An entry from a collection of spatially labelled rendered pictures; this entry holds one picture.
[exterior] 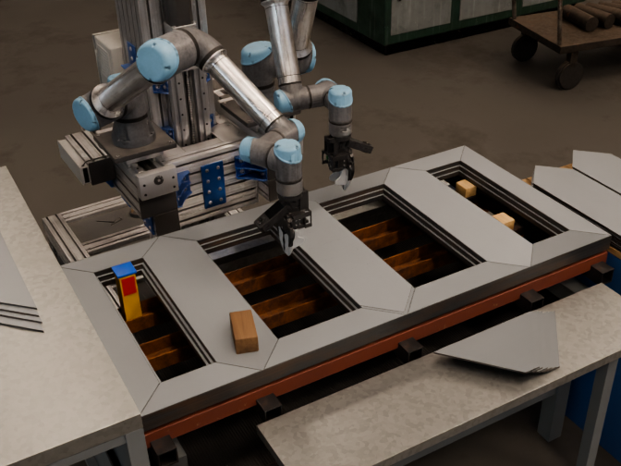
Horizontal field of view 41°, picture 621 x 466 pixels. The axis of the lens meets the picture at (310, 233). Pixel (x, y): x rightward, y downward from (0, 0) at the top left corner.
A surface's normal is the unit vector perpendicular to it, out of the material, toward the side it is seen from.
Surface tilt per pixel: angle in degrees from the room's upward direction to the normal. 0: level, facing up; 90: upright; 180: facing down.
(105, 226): 0
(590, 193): 0
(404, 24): 90
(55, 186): 0
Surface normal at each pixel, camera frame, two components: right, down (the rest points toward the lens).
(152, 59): -0.47, 0.42
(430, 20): 0.48, 0.46
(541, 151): -0.02, -0.84
